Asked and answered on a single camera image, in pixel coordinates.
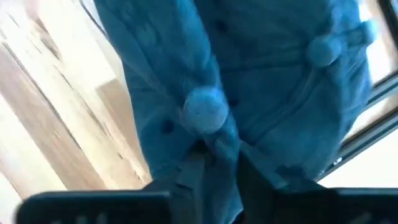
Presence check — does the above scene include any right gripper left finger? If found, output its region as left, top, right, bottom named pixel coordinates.
left=146, top=147, right=206, bottom=224

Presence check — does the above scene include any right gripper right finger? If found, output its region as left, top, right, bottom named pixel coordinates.
left=238, top=151, right=325, bottom=224

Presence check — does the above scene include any navy blue baseball cap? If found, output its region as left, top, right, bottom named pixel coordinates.
left=192, top=0, right=379, bottom=190
left=93, top=0, right=245, bottom=224

